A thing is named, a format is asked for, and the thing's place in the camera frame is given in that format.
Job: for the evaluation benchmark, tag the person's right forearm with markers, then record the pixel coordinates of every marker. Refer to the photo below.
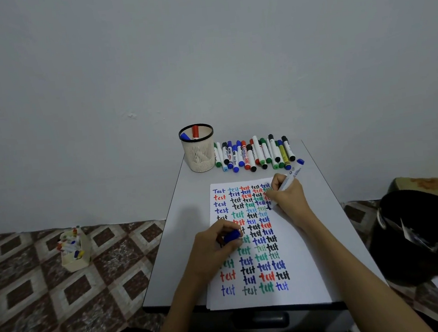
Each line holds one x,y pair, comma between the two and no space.
369,284

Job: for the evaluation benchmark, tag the red capped white marker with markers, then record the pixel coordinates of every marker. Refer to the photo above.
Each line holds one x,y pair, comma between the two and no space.
195,131

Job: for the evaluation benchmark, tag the person's right hand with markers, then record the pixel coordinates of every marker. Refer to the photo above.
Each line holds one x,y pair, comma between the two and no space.
294,207

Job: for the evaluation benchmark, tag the black plastic bucket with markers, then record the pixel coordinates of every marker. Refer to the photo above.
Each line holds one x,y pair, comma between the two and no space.
394,263

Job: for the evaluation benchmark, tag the yellow floral cushion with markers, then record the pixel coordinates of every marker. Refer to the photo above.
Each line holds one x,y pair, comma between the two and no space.
433,182

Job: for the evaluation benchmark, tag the grey drawer cabinet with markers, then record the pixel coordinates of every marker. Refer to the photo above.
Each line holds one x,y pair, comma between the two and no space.
315,324

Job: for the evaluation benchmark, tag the small cream box of pens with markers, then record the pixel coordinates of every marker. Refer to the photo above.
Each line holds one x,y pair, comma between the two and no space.
76,264

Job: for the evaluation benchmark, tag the person's left hand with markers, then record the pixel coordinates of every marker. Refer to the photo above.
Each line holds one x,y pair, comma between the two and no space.
208,257

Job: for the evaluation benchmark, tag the beige mesh cup black rim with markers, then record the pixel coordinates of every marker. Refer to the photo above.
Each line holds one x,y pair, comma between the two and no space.
200,160

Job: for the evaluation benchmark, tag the white paper with colored writing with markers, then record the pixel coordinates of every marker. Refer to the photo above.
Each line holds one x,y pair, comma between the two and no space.
314,270

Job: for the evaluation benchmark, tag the blue capped white marker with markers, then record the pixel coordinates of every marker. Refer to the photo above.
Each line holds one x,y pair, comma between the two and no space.
185,136

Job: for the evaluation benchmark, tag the blue marker cap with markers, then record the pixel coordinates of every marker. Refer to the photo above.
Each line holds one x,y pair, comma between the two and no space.
232,236

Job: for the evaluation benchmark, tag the person's left forearm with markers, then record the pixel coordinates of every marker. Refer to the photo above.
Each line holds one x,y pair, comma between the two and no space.
180,322

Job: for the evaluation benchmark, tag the row of colored markers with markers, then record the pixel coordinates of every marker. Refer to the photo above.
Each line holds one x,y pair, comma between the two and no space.
252,155

